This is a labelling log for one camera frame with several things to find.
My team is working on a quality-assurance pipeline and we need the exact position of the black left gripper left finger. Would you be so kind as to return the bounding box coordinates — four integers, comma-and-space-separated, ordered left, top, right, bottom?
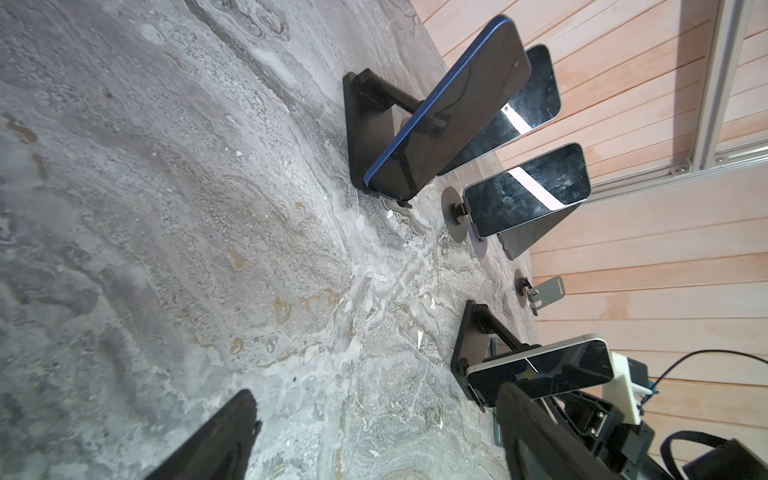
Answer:
147, 389, 262, 480

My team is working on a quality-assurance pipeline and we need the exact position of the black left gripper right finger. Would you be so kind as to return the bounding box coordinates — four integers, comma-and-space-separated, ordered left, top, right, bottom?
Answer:
496, 382, 619, 479

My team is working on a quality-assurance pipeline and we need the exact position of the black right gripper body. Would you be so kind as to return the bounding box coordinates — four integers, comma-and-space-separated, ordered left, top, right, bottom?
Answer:
539, 392, 657, 479

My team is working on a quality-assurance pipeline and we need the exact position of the silver-edged smartphone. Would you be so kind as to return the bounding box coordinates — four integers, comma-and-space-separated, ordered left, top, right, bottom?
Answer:
467, 334, 614, 407

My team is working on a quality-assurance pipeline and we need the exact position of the green-edged smartphone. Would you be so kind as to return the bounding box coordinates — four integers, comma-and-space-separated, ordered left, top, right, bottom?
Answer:
490, 336, 503, 447

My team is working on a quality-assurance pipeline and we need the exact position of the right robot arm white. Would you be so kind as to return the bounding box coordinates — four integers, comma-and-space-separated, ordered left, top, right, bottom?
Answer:
538, 391, 767, 479

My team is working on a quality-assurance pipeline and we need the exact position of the black folding phone stand front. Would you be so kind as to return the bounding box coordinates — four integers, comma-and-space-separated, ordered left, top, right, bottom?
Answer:
450, 300, 540, 412

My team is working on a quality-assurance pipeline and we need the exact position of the black folding phone stand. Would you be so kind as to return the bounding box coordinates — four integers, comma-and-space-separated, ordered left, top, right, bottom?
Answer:
342, 69, 421, 198
450, 300, 540, 412

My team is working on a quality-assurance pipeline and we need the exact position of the grey round empty phone stand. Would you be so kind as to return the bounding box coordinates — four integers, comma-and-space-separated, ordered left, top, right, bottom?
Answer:
514, 270, 566, 316

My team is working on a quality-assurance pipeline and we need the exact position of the purple smartphone on round stand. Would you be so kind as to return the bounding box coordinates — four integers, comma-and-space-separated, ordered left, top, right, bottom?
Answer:
497, 204, 580, 261

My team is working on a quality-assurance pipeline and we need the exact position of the teal smartphone on round stand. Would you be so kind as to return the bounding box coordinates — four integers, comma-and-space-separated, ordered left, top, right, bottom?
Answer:
463, 143, 592, 238

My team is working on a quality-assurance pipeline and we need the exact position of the green smartphone on round stand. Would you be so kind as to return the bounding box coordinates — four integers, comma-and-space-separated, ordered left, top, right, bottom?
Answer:
438, 44, 562, 176

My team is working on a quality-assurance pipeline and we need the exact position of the black folding phone stand left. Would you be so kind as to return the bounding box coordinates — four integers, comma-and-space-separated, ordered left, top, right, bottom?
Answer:
342, 69, 421, 198

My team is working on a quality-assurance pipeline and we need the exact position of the blue-edged smartphone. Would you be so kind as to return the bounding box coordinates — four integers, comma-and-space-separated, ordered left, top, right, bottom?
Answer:
363, 15, 531, 202

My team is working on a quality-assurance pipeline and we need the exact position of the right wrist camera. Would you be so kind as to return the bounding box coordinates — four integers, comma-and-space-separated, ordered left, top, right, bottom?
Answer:
602, 351, 653, 425

